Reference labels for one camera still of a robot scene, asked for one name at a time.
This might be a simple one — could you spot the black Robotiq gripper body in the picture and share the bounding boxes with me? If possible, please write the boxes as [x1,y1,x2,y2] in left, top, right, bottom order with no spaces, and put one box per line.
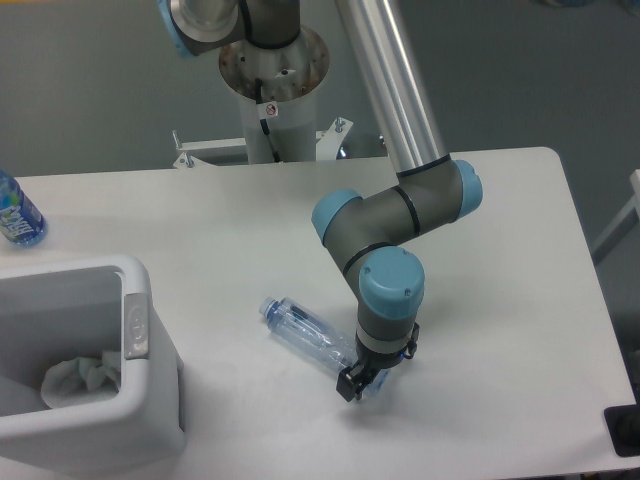
[356,344,405,375]

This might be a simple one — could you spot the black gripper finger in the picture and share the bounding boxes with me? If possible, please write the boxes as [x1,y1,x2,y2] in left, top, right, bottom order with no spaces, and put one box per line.
[336,362,383,402]
[403,323,420,360]

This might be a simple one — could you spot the clear plastic bottle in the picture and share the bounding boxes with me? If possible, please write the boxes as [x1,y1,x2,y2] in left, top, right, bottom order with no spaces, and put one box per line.
[258,297,358,379]

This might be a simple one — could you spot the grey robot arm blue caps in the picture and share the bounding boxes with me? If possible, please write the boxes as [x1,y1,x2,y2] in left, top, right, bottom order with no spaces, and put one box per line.
[158,1,483,401]

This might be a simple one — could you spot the white plastic trash can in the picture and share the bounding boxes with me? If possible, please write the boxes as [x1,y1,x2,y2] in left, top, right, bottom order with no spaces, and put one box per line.
[1,255,186,476]

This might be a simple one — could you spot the black clamp at table edge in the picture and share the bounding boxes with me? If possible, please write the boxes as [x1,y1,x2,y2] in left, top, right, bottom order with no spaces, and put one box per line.
[604,404,639,458]

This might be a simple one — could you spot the white tissue in bin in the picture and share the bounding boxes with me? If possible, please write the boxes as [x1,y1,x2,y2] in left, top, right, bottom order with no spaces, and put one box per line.
[40,350,121,409]

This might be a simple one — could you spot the blue labelled water bottle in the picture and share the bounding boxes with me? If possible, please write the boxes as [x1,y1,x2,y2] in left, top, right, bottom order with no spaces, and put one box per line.
[1,171,47,247]

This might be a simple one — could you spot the white right base bracket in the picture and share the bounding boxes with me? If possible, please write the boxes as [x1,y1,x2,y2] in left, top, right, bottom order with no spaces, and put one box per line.
[378,133,391,158]

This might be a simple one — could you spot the white base bracket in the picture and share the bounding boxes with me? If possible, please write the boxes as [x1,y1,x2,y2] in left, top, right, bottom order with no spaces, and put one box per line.
[378,133,391,158]
[172,130,248,169]
[316,117,354,161]

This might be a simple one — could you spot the white middle base bracket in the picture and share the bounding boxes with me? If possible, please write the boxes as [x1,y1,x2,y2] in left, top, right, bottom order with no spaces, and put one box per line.
[316,117,354,161]

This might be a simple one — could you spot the white frame at right edge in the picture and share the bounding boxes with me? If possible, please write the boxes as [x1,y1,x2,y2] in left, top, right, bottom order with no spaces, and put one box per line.
[591,169,639,265]

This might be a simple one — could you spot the white left base bracket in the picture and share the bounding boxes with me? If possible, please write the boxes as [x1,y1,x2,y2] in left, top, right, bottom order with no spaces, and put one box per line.
[172,130,248,169]

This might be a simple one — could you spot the white robot pedestal with flange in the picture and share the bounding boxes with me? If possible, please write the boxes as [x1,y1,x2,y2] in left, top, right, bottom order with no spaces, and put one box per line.
[219,26,330,164]

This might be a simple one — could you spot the black cable on pedestal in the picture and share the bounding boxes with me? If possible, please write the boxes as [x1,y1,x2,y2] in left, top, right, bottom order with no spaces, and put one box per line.
[254,76,283,164]

